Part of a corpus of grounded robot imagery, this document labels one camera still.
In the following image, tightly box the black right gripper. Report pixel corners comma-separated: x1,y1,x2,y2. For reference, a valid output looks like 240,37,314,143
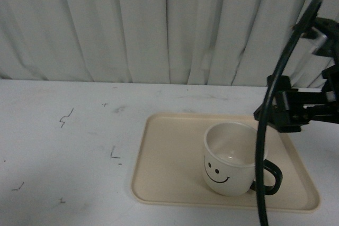
267,75,338,132

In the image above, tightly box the white smiley face mug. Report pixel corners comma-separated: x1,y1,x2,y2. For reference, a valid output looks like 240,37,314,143
202,121,283,196

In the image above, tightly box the white curtain backdrop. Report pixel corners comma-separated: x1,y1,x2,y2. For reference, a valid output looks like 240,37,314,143
1,0,338,86

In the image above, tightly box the beige plastic tray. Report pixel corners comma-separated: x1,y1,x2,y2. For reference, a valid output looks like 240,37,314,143
131,113,320,213

